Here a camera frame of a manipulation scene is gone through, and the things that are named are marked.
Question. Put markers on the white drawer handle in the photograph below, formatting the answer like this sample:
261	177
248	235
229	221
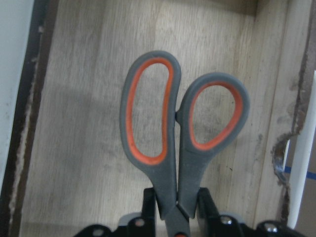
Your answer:
301	159

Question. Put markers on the white foam box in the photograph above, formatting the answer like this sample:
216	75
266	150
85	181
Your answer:
15	18

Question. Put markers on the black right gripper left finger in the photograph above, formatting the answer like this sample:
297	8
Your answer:
136	224

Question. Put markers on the open wooden drawer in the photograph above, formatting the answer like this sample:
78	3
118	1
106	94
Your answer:
79	174

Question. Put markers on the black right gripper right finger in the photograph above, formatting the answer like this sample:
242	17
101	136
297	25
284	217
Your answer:
214	224

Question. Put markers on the grey orange scissors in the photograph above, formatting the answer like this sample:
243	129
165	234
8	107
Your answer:
176	172

